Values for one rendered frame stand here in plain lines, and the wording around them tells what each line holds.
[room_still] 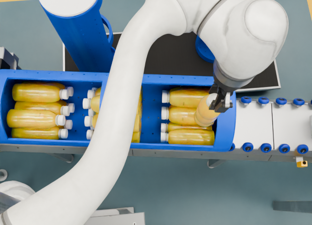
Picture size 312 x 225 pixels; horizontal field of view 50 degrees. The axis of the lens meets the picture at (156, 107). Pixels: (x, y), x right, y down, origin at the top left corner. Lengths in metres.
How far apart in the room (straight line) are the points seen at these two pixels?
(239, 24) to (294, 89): 2.14
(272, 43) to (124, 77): 0.23
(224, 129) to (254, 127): 0.34
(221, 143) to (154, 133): 0.31
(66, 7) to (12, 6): 1.43
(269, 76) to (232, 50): 1.90
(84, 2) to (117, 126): 1.12
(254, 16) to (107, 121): 0.27
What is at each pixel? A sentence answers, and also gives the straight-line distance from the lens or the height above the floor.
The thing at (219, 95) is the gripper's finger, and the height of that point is 1.56.
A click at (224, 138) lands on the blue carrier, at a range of 1.19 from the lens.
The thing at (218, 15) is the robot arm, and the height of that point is 1.83.
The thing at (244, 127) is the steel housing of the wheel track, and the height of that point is 0.93.
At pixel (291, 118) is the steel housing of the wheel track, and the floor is 0.93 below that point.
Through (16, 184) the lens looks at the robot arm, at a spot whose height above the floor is 1.27.
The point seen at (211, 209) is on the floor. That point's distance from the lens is 2.36.
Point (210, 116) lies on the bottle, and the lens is 0.99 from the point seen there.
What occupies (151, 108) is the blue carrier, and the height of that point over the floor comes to 0.97.
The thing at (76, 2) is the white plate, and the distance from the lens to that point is 1.58.
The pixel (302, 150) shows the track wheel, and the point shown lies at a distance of 1.50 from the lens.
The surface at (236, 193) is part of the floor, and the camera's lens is 2.40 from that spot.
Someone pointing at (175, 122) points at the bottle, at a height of 1.07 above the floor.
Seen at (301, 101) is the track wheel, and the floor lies 0.98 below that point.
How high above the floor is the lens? 2.33
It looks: 75 degrees down
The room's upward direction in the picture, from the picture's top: straight up
